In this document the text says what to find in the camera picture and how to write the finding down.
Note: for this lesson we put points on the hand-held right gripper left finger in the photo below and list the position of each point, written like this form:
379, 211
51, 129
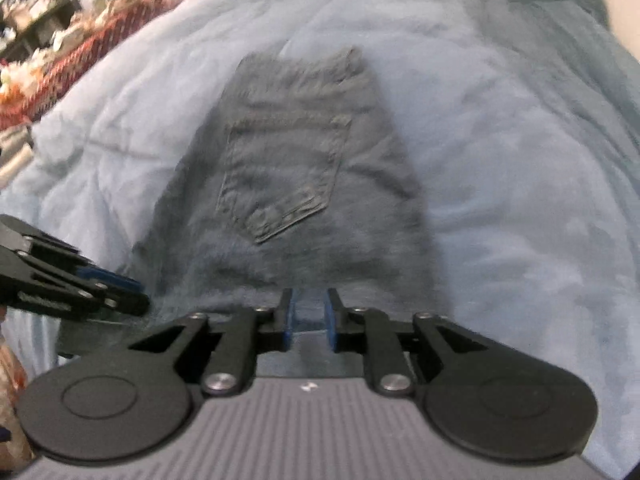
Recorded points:
289, 320

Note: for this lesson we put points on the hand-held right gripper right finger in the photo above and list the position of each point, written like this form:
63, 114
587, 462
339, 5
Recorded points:
331, 320

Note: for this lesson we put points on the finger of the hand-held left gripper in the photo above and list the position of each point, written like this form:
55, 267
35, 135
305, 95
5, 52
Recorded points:
110, 277
60, 295

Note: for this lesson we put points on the blue denim shorts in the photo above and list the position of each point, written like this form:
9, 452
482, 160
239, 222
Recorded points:
300, 185

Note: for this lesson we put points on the floral bed sheet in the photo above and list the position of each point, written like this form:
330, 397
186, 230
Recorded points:
10, 385

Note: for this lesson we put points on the red patterned tablecloth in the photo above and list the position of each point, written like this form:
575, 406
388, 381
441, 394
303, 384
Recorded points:
85, 55

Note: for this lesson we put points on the blue fleece blanket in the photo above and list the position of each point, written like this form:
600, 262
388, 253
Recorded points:
500, 185

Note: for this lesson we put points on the black shelf unit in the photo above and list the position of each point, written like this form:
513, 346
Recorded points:
35, 15

